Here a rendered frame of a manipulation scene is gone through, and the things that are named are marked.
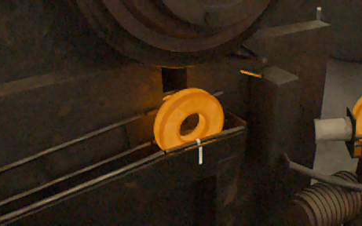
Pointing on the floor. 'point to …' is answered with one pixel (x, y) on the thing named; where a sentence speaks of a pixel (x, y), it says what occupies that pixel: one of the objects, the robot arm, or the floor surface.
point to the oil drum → (353, 29)
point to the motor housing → (326, 203)
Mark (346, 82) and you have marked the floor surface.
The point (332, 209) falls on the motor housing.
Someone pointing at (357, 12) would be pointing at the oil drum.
